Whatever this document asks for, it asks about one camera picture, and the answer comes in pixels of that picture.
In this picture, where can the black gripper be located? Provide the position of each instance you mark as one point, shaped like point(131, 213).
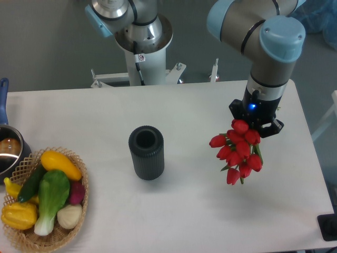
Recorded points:
point(257, 112)

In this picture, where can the red tulip bouquet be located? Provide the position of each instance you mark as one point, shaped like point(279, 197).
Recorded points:
point(239, 148)

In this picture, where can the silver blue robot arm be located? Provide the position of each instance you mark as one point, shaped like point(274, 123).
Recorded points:
point(262, 31)

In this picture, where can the dark grey ribbed vase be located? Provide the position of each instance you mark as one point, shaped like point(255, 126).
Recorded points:
point(146, 145)

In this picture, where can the blue plastic bag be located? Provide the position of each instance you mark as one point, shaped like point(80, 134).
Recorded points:
point(318, 17)

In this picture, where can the black device at edge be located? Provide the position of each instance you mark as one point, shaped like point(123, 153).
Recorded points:
point(327, 225)

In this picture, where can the purple radish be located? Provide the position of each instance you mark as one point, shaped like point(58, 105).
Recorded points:
point(77, 193)

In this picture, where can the yellow squash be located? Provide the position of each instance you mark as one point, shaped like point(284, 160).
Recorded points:
point(53, 160)

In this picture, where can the white garlic bulb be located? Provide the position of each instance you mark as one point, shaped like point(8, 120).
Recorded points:
point(69, 216)

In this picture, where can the green bok choy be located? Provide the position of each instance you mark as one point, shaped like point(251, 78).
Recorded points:
point(53, 192)

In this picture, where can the dark green cucumber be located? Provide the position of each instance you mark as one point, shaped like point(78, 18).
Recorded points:
point(31, 186)

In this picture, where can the small yellow gourd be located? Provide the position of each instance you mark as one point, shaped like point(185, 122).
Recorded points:
point(13, 190)

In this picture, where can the yellow bell pepper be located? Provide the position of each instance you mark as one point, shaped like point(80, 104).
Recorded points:
point(19, 216)

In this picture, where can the woven wicker basket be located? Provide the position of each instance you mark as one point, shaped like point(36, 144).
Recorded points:
point(27, 240)

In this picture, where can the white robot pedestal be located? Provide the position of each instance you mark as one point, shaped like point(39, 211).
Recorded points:
point(144, 49)

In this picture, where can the blue handled saucepan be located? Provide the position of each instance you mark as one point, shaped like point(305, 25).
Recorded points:
point(13, 146)

